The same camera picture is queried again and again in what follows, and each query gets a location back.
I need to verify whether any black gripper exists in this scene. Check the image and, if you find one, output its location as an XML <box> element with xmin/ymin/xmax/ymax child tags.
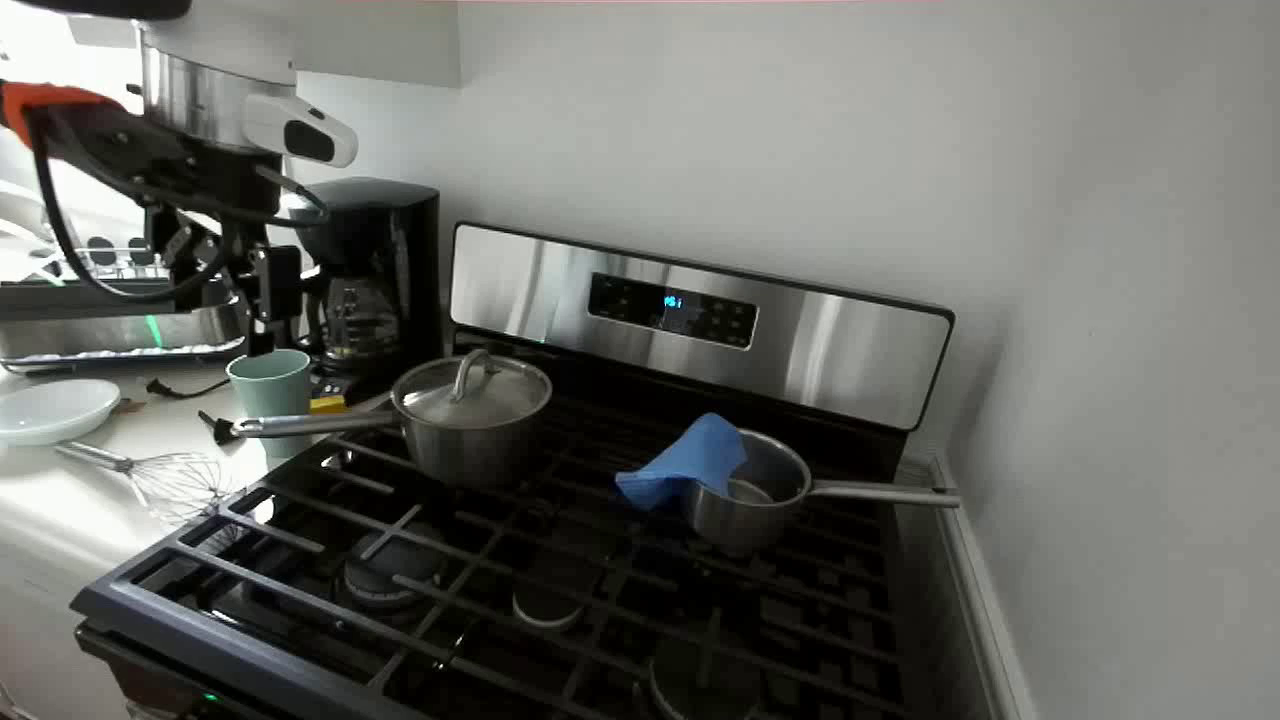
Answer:
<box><xmin>139</xmin><ymin>162</ymin><xmax>314</xmax><ymax>354</ymax></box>

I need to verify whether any teal plastic cup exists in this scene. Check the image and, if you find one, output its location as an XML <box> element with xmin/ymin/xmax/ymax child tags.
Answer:
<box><xmin>220</xmin><ymin>346</ymin><xmax>321</xmax><ymax>470</ymax></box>

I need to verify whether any silver pot lid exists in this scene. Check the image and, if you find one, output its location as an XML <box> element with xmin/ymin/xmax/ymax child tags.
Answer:
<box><xmin>398</xmin><ymin>346</ymin><xmax>557</xmax><ymax>430</ymax></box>

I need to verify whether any black gas stove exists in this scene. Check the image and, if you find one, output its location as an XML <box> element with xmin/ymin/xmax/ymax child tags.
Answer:
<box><xmin>70</xmin><ymin>214</ymin><xmax>960</xmax><ymax>720</ymax></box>

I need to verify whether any black coffee maker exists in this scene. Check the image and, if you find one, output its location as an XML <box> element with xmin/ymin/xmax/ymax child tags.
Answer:
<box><xmin>284</xmin><ymin>175</ymin><xmax>450</xmax><ymax>404</ymax></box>

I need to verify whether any stainless countertop appliance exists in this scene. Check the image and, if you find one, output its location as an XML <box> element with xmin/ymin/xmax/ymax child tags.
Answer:
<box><xmin>0</xmin><ymin>230</ymin><xmax>258</xmax><ymax>380</ymax></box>

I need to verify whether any white plate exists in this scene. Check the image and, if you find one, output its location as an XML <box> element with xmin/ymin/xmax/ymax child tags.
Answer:
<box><xmin>0</xmin><ymin>377</ymin><xmax>127</xmax><ymax>453</ymax></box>

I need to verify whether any small silver saucepan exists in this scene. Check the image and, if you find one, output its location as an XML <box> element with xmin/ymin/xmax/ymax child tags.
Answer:
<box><xmin>686</xmin><ymin>425</ymin><xmax>963</xmax><ymax>559</ymax></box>

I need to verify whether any black power plug cord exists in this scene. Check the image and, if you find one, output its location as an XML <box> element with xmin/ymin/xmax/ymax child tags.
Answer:
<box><xmin>139</xmin><ymin>377</ymin><xmax>231</xmax><ymax>404</ymax></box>

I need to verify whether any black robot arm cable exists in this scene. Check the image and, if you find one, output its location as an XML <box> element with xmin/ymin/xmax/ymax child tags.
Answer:
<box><xmin>20</xmin><ymin>78</ymin><xmax>239</xmax><ymax>309</ymax></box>

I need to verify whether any metal wire whisk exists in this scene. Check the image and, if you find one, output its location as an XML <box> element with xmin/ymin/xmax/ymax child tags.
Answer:
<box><xmin>52</xmin><ymin>435</ymin><xmax>231</xmax><ymax>519</ymax></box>

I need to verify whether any large silver long-handled pot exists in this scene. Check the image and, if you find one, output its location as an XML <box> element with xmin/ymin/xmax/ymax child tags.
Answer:
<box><xmin>214</xmin><ymin>346</ymin><xmax>557</xmax><ymax>496</ymax></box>

